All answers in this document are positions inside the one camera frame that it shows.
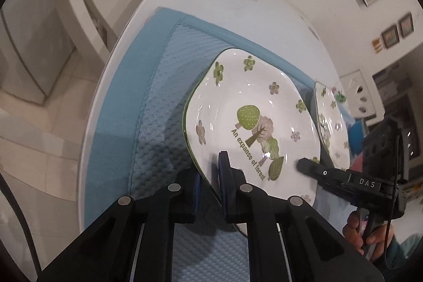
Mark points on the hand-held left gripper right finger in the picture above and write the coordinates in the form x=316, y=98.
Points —
x=224, y=189

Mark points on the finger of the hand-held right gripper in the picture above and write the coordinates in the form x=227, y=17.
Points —
x=317, y=171

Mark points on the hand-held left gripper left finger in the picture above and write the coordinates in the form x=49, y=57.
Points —
x=197, y=197

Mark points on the tree print white plate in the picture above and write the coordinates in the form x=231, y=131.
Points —
x=264, y=97

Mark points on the person's right forearm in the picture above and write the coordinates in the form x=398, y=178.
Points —
x=408, y=245

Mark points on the person's right hand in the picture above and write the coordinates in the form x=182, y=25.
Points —
x=354, y=229

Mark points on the floral print white plate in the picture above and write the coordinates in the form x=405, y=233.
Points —
x=330, y=123

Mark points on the dark shelf unit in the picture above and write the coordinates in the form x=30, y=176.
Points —
x=396, y=87

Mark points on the light blue textured mat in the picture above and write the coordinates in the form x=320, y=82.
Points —
x=148, y=103

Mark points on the small picture frame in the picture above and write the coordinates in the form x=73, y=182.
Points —
x=405, y=25
x=390, y=37

